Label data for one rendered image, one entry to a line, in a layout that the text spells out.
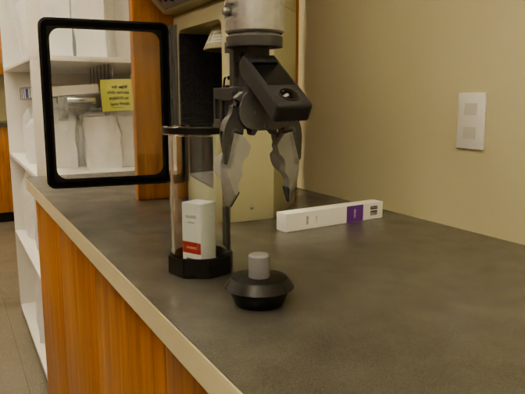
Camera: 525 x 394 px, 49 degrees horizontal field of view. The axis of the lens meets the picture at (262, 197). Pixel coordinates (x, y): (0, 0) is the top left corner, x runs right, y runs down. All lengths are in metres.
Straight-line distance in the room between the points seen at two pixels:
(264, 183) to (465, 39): 0.51
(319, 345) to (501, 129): 0.70
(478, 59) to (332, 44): 0.51
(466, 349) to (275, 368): 0.21
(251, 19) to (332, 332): 0.38
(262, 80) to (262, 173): 0.61
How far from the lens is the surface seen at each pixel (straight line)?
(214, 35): 1.36
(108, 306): 1.19
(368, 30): 1.54
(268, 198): 1.29
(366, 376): 0.60
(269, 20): 0.73
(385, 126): 1.47
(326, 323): 0.72
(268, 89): 0.67
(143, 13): 1.57
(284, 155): 0.75
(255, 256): 0.75
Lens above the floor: 1.21
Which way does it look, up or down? 10 degrees down
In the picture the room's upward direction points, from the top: straight up
